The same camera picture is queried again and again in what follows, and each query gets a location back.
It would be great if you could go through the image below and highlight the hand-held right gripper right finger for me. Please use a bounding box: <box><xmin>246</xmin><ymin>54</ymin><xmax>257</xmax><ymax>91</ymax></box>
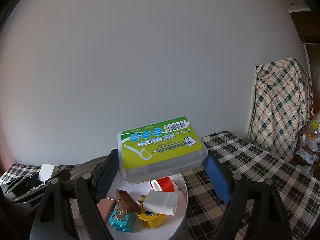
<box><xmin>202</xmin><ymin>156</ymin><xmax>293</xmax><ymax>240</ymax></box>

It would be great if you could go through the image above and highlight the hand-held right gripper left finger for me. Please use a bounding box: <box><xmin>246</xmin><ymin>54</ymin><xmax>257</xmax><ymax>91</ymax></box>
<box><xmin>29</xmin><ymin>149</ymin><xmax>119</xmax><ymax>240</ymax></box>

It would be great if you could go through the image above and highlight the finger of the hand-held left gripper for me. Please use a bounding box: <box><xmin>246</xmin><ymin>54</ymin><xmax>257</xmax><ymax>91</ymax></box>
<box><xmin>12</xmin><ymin>169</ymin><xmax>72</xmax><ymax>203</ymax></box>
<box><xmin>4</xmin><ymin>175</ymin><xmax>42</xmax><ymax>193</ymax></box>

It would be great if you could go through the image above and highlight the white toy block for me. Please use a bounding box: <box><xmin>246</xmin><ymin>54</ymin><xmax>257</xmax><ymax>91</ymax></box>
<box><xmin>37</xmin><ymin>164</ymin><xmax>56</xmax><ymax>182</ymax></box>

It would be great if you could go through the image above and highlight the brown toy piece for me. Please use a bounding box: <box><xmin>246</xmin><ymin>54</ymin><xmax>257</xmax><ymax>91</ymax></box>
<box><xmin>115</xmin><ymin>189</ymin><xmax>141</xmax><ymax>215</ymax></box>

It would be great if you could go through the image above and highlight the tan patterned box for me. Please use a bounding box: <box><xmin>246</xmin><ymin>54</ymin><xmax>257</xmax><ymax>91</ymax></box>
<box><xmin>69</xmin><ymin>197</ymin><xmax>84</xmax><ymax>227</ymax></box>

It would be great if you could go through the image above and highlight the blue round metal tin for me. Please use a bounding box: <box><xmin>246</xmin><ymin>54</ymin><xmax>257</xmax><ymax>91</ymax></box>
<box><xmin>67</xmin><ymin>155</ymin><xmax>188</xmax><ymax>240</ymax></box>

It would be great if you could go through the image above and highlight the teal bear toy block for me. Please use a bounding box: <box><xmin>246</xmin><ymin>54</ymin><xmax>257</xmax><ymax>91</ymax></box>
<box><xmin>108</xmin><ymin>204</ymin><xmax>137</xmax><ymax>233</ymax></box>

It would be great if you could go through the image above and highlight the red tape roll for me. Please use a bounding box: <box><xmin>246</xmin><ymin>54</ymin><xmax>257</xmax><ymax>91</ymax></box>
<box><xmin>149</xmin><ymin>177</ymin><xmax>175</xmax><ymax>193</ymax></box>

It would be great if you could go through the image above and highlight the white charger adapter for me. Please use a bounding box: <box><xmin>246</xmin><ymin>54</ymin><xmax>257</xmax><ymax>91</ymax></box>
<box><xmin>136</xmin><ymin>190</ymin><xmax>178</xmax><ymax>216</ymax></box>

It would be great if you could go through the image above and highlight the green label floss pick box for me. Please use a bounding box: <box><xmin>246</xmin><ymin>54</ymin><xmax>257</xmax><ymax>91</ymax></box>
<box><xmin>117</xmin><ymin>116</ymin><xmax>208</xmax><ymax>185</ymax></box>

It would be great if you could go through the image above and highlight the yellow smiley toy block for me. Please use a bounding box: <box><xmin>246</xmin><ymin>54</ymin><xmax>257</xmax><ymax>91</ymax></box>
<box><xmin>138</xmin><ymin>209</ymin><xmax>167</xmax><ymax>228</ymax></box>

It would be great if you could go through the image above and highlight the black white plaid blanket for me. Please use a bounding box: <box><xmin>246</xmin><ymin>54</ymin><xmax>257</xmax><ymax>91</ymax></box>
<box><xmin>0</xmin><ymin>132</ymin><xmax>320</xmax><ymax>240</ymax></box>

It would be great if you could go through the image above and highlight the beige plaid cloth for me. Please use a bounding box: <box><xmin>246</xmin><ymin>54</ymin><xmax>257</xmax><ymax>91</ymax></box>
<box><xmin>246</xmin><ymin>57</ymin><xmax>314</xmax><ymax>163</ymax></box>

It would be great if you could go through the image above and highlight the clear plastic bag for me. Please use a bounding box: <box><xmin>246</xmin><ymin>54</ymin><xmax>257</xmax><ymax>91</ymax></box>
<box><xmin>296</xmin><ymin>112</ymin><xmax>320</xmax><ymax>167</ymax></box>

